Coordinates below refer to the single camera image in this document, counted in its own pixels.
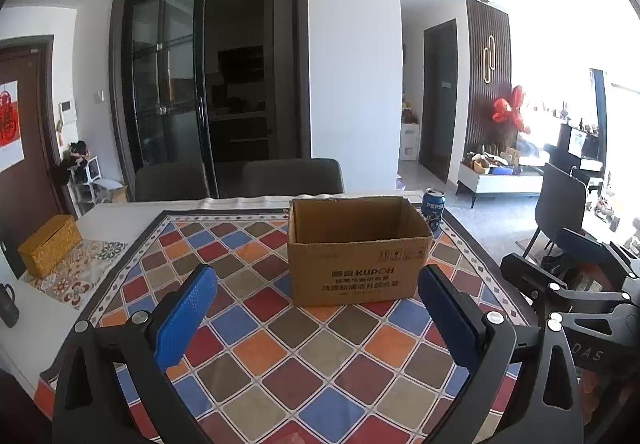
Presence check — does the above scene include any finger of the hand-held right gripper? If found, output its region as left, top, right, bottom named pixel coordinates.
left=499, top=253, right=634, bottom=318
left=555, top=227, right=640, bottom=293

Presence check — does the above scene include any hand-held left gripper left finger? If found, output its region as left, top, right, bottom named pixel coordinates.
left=51, top=263, right=219, bottom=444

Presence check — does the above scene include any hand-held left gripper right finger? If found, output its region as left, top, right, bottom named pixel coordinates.
left=418, top=265, right=584, bottom=444

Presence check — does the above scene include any brown cardboard box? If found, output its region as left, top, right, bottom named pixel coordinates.
left=286, top=195, right=434, bottom=309

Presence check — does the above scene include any dark side chair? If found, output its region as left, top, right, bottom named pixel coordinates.
left=524, top=162, right=589, bottom=261

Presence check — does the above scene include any dark desk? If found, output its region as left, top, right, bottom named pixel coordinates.
left=559, top=121, right=606, bottom=175

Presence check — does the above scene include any white low cabinet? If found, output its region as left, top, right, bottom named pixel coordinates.
left=455, top=159, right=546, bottom=210

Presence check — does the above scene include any blue soda can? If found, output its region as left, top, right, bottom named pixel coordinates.
left=420, top=188, right=446, bottom=233

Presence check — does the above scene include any colourful checkered tablecloth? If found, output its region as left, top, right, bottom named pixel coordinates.
left=37, top=208, right=547, bottom=444

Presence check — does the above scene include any floral placemat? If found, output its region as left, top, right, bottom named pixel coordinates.
left=22, top=238, right=129, bottom=311

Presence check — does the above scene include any clutter of small boxes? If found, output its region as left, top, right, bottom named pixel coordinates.
left=464, top=143, right=524, bottom=175

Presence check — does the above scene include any grey dining chair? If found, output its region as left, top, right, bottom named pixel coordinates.
left=239, top=157, right=345, bottom=199
left=134, top=161, right=211, bottom=203

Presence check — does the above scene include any woven yellow tissue box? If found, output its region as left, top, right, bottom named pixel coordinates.
left=17, top=215, right=84, bottom=279

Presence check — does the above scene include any red balloon decoration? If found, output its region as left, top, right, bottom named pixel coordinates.
left=491, top=84, right=534, bottom=134

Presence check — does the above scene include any white small shelf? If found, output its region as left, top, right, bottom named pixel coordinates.
left=67, top=156, right=104, bottom=216

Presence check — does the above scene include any black mug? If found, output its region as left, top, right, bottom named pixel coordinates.
left=0, top=282, right=20, bottom=329

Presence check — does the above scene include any white storage box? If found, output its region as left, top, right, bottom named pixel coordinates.
left=399, top=122, right=421, bottom=161

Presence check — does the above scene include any dark interior door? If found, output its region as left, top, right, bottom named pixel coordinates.
left=418, top=18, right=459, bottom=184

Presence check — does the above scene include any brown entrance door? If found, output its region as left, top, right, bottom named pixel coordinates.
left=0, top=36, right=69, bottom=276

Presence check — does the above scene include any dark sliding glass door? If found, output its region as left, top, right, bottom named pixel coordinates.
left=109, top=0, right=309, bottom=201

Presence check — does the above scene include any black range hood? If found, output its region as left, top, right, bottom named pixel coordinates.
left=217, top=45, right=265, bottom=85

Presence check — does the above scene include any red paper-cut door poster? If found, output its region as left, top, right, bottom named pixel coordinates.
left=0, top=79, right=25, bottom=173

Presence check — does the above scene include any dark slatted wall panel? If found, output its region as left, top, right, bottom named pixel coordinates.
left=464, top=0, right=514, bottom=161

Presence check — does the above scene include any gold wall ornament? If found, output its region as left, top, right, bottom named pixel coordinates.
left=482, top=36, right=497, bottom=84

